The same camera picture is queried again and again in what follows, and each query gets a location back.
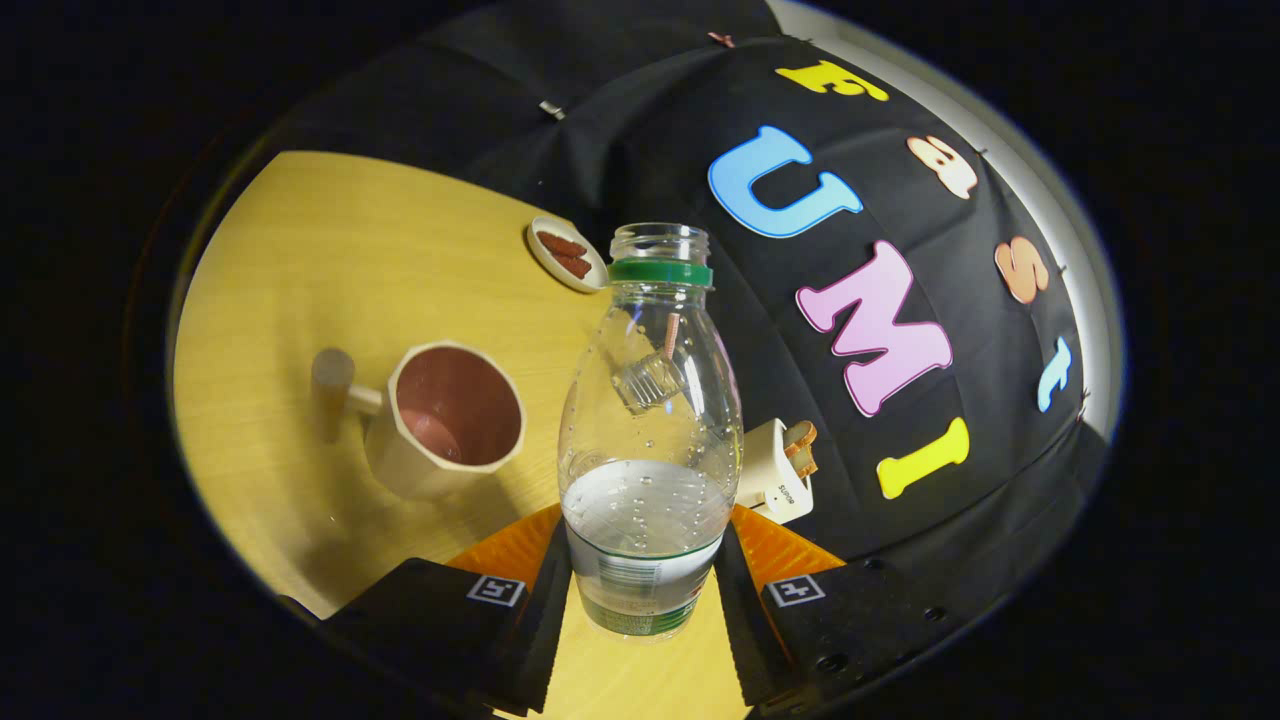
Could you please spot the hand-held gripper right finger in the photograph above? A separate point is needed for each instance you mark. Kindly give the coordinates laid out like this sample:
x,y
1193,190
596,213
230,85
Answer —
x,y
745,640

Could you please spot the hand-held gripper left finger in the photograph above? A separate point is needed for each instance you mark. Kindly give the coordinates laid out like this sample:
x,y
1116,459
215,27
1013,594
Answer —
x,y
540,640

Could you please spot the clear plastic juice bottle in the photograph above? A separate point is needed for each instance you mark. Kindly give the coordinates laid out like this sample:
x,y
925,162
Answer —
x,y
650,520

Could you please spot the beige cup maroon inside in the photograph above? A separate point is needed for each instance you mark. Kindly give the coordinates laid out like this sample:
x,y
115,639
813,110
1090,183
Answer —
x,y
400,465

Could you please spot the white toaster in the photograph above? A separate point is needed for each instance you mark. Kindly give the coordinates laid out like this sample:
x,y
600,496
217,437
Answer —
x,y
775,480

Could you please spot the toasted bread slice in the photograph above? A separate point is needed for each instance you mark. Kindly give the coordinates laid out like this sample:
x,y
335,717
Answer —
x,y
806,464
800,434

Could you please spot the small glass jar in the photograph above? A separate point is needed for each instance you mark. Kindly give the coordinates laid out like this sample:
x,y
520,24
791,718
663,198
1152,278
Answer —
x,y
650,380

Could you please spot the pink straw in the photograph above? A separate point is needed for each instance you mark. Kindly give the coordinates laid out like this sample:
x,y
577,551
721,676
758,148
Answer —
x,y
671,335

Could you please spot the small white plate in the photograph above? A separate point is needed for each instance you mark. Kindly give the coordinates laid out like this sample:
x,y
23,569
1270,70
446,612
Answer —
x,y
597,273

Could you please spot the red-brown food slice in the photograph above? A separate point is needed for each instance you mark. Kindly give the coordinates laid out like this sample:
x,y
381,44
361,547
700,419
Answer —
x,y
560,243
575,266

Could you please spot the black backdrop cloth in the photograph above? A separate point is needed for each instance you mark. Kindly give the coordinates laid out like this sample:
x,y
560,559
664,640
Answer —
x,y
960,250

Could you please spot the wooden table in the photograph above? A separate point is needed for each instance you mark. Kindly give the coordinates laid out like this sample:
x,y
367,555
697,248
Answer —
x,y
300,260

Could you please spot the white clothespin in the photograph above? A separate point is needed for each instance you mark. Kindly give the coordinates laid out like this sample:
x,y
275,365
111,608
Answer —
x,y
551,109

